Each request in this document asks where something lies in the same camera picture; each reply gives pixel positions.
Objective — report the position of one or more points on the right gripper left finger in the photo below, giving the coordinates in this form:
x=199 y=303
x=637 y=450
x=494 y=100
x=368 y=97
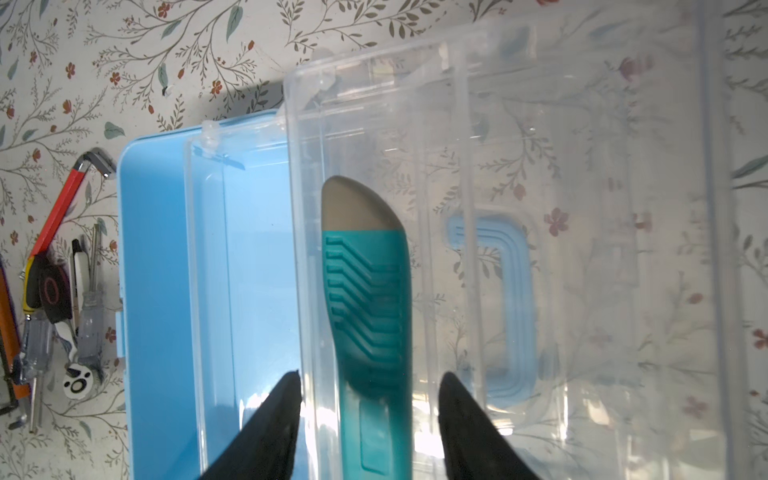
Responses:
x=265 y=448

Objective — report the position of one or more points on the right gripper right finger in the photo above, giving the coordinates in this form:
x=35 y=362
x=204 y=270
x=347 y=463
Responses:
x=473 y=448

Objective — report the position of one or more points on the teal utility knife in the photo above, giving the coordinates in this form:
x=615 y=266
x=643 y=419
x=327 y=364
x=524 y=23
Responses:
x=367 y=288

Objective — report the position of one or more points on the blue plastic tool box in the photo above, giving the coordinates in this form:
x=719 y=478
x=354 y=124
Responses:
x=563 y=181

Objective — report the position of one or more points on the yellow black screwdriver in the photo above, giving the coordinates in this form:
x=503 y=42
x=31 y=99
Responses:
x=37 y=341

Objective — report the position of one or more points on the black white precision screwdriver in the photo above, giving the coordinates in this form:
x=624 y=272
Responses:
x=89 y=320

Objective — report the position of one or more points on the orange handled tool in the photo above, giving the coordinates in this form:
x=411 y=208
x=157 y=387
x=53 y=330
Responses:
x=10 y=339

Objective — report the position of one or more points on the red handled hex key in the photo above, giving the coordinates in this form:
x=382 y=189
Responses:
x=97 y=158

